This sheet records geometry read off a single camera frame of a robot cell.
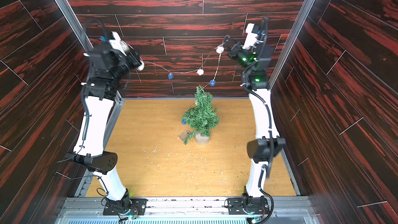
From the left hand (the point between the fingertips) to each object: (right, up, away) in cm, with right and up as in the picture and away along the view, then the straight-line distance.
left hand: (142, 51), depth 65 cm
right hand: (+36, +6, -1) cm, 37 cm away
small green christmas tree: (+26, -29, +10) cm, 40 cm away
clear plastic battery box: (+14, -41, +35) cm, 56 cm away
